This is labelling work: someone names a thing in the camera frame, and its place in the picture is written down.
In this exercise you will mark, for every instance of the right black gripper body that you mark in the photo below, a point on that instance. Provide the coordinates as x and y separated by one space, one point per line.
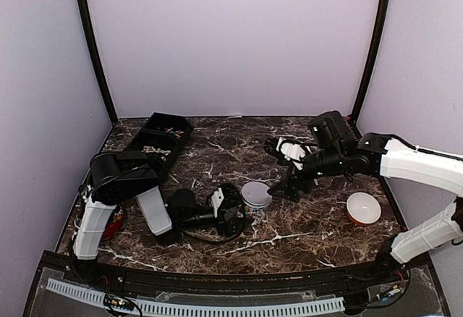
331 162

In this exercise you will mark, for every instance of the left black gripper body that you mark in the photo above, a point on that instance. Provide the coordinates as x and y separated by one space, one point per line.
221 210

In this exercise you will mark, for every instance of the clear plastic jar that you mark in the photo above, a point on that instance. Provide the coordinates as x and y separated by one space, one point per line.
251 213

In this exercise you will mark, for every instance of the silver jar lid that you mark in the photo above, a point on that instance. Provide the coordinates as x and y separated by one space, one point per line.
255 194

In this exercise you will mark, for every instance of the black bin with small candies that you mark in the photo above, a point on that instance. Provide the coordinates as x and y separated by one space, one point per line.
161 165

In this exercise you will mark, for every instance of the black bin with lollipops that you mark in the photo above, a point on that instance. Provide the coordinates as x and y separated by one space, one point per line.
158 122

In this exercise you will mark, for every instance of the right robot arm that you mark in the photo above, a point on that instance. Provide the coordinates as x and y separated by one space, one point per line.
383 157

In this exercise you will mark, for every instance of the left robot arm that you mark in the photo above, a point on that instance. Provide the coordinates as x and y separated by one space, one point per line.
121 176

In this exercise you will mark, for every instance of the pile of small candies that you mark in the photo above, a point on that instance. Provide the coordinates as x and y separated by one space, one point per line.
155 150

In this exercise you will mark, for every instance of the orange and white bowl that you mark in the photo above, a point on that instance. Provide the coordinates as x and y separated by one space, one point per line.
363 209

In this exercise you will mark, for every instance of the pile of lollipops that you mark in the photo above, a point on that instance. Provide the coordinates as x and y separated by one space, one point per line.
178 133

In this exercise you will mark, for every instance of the red floral saucer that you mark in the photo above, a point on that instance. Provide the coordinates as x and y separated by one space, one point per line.
115 223

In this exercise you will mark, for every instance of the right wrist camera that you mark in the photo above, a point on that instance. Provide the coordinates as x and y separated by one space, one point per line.
329 131

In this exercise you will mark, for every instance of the black front rail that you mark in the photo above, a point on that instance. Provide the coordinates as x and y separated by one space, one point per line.
345 280

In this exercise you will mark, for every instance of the white slotted cable duct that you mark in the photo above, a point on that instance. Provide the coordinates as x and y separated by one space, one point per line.
143 307

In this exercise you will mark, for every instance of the right black frame post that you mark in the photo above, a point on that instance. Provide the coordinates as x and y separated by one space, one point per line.
373 50

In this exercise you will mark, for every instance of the black frame post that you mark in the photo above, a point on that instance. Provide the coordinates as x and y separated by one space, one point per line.
373 50
96 62

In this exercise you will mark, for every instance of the left black frame post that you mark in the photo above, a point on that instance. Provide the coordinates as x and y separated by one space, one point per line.
96 62

